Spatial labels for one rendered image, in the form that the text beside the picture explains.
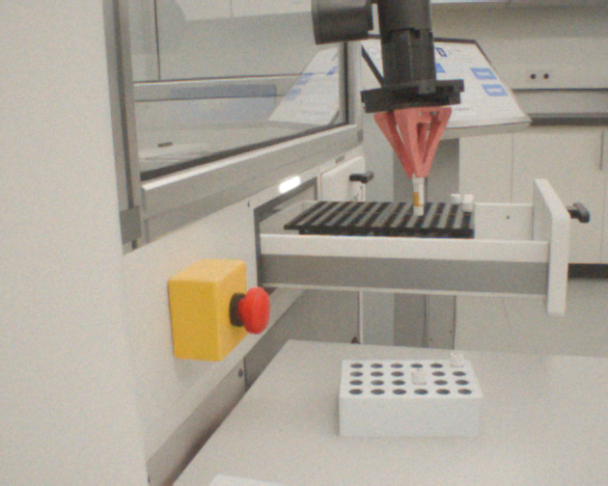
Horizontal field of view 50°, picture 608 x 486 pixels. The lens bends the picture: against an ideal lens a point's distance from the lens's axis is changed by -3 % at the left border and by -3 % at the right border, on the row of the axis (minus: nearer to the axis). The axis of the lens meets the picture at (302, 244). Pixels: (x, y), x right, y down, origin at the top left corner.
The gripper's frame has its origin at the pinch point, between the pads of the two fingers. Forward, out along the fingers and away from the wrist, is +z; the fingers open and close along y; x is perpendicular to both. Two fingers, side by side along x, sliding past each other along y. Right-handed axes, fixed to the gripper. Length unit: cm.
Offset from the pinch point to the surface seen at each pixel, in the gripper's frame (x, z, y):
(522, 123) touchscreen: 101, -3, -66
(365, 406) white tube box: -17.5, 18.7, 10.7
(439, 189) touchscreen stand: 77, 12, -76
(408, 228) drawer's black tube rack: 0.7, 6.7, -2.9
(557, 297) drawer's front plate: 7.1, 14.0, 12.4
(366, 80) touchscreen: 53, -17, -73
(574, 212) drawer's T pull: 19.0, 7.0, 6.5
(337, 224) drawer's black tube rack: -3.9, 6.0, -10.4
